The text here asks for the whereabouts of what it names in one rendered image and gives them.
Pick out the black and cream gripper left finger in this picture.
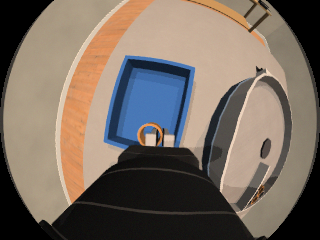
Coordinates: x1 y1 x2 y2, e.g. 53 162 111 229
145 128 159 146

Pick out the blue plastic tray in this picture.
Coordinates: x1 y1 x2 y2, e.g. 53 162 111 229
103 55 195 149

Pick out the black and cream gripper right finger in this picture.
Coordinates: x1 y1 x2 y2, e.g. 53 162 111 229
162 128 175 147

